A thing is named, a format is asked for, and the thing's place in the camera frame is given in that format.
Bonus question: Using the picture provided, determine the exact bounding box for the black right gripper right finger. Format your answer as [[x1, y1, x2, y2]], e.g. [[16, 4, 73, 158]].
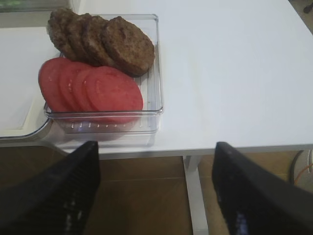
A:
[[212, 142, 313, 235]]

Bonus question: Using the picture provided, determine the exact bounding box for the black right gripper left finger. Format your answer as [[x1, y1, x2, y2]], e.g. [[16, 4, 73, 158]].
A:
[[0, 141, 100, 235]]

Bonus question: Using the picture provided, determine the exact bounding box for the red tomato slice front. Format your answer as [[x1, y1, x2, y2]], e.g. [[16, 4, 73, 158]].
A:
[[85, 66, 143, 112]]

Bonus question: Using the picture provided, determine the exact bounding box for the red tomato slice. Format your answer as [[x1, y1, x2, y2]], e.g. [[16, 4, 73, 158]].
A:
[[72, 68, 97, 112], [85, 66, 143, 112], [59, 62, 91, 111], [38, 57, 70, 112]]

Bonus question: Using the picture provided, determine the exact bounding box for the clear plastic patty tomato container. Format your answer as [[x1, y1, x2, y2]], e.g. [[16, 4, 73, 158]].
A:
[[44, 14, 164, 135]]

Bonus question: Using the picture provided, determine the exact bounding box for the red tomato slice rear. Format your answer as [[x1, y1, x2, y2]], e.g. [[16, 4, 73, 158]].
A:
[[38, 57, 70, 112]]

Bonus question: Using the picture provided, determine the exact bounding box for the white metal serving tray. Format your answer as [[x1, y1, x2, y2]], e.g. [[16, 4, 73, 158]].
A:
[[0, 27, 59, 140]]

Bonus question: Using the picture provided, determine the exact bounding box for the brown burger patty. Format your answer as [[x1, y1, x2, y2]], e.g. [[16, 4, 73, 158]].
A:
[[101, 16, 155, 77], [46, 8, 78, 61], [82, 16, 116, 68], [67, 13, 98, 66]]

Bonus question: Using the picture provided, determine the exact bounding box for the brown burger patty front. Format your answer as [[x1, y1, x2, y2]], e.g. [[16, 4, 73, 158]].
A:
[[101, 16, 155, 77]]

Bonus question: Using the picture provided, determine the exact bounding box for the brown burger patty rear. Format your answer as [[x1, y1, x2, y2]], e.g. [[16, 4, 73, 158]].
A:
[[46, 8, 78, 61]]

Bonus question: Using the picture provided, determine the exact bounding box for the orange cable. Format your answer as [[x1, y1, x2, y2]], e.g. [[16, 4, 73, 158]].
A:
[[293, 164, 313, 184]]

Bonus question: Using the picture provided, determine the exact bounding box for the black cable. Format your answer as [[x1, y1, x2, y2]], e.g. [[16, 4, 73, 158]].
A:
[[289, 149, 306, 182]]

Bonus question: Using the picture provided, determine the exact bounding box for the white table leg frame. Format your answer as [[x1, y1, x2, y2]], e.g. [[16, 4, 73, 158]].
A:
[[183, 156, 209, 235]]

